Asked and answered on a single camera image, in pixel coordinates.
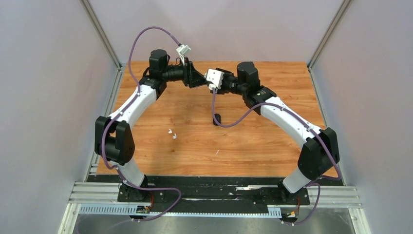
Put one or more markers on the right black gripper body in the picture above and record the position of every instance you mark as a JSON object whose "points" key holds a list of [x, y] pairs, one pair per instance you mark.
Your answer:
{"points": [[230, 84]]}

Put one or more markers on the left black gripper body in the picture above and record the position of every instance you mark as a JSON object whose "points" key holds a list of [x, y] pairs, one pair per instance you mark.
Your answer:
{"points": [[186, 79]]}

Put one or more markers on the black earbud charging case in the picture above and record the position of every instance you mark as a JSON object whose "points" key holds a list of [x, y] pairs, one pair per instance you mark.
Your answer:
{"points": [[216, 120]]}

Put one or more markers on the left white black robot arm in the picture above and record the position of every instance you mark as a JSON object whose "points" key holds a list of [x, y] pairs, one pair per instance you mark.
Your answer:
{"points": [[113, 134]]}

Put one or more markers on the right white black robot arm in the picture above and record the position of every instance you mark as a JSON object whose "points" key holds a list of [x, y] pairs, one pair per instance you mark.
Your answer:
{"points": [[319, 156]]}

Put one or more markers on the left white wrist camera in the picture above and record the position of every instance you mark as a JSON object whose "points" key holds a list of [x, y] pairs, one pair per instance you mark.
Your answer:
{"points": [[183, 50]]}

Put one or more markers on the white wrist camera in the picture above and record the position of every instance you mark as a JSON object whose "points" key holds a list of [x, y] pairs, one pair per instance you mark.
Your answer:
{"points": [[183, 50], [214, 79]]}

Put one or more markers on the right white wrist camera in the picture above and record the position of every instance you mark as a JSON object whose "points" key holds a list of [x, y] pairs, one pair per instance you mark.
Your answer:
{"points": [[214, 79]]}

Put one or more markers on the left aluminium frame post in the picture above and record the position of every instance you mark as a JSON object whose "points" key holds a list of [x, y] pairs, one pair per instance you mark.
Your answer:
{"points": [[90, 12]]}

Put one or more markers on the aluminium frame post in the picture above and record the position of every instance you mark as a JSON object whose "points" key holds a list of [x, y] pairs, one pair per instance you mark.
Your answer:
{"points": [[90, 12], [329, 32]]}

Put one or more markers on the white slotted cable duct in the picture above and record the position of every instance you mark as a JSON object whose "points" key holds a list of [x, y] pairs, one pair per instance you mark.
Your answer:
{"points": [[272, 212]]}

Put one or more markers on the right aluminium frame post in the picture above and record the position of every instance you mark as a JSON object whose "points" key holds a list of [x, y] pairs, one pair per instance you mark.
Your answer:
{"points": [[329, 32]]}

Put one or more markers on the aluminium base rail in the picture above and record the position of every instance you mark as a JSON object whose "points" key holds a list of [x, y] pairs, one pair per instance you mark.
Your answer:
{"points": [[324, 197]]}

